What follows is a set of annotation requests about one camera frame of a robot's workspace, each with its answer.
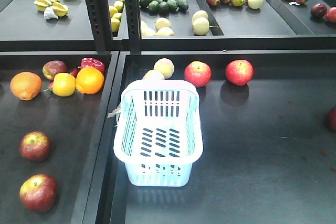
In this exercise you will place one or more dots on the light blue plastic basket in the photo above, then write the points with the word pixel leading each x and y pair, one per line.
pixel 158 136

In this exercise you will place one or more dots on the pale peach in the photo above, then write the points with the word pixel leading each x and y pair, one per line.
pixel 165 66

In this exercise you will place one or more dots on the orange far right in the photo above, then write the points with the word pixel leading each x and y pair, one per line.
pixel 89 80

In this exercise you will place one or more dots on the red bell pepper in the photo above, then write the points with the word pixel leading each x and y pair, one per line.
pixel 92 62

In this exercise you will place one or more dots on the yellow lemon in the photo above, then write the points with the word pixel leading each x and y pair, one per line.
pixel 115 24

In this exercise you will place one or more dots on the red chili pepper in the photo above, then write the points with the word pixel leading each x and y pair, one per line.
pixel 74 72

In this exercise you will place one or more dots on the green avocado pile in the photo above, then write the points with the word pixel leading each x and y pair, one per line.
pixel 163 7

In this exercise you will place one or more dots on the yellow apple right group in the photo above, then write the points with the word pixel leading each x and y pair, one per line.
pixel 64 85

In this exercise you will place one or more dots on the red apple behind oranges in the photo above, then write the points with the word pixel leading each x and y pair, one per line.
pixel 51 68

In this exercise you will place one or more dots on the orange mid right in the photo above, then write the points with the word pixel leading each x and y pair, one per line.
pixel 26 85

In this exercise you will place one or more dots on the red apple front right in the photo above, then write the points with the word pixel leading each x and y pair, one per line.
pixel 35 146

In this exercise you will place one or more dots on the white garlic bulb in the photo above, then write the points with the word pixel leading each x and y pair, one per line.
pixel 49 13

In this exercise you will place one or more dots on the red apple near front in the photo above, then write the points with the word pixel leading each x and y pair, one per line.
pixel 38 193

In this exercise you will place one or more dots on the black perforated shelf post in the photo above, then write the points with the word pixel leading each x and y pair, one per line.
pixel 99 16

